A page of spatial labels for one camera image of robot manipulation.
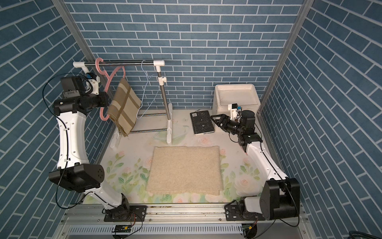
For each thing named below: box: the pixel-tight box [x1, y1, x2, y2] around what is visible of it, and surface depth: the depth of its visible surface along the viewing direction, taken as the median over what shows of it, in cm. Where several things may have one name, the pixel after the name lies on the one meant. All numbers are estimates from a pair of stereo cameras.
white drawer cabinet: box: [212, 83, 262, 120], surface depth 98 cm
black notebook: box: [190, 110, 215, 136], surface depth 113 cm
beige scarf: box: [146, 145, 224, 196], surface depth 88 cm
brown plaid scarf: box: [106, 77, 142, 137], surface depth 88 cm
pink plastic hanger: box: [99, 106, 110, 121], surface depth 72 cm
